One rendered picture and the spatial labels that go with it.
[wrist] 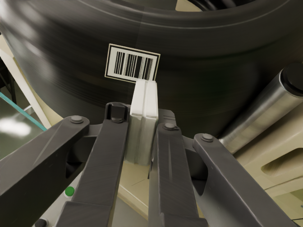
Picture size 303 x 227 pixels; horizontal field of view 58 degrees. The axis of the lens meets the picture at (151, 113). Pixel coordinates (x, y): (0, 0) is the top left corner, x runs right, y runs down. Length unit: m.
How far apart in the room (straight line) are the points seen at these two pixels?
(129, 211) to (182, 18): 0.70
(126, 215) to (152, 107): 0.79
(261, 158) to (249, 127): 0.05
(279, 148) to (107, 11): 0.28
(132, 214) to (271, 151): 0.59
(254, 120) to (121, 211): 0.61
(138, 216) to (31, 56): 0.66
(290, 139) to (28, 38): 0.35
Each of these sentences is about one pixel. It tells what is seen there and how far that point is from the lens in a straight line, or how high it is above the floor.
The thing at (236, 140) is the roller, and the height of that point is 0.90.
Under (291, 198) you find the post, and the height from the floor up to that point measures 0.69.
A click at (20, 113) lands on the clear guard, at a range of 1.05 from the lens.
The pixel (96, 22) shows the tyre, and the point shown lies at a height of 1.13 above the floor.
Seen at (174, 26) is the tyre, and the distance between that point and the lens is 0.34.
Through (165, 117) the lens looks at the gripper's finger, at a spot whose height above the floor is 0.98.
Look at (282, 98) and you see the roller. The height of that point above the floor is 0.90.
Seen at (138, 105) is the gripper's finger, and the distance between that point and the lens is 0.15.
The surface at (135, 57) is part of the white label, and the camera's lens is 0.32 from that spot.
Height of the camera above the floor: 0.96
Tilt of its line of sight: 10 degrees up
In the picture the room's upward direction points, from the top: 54 degrees counter-clockwise
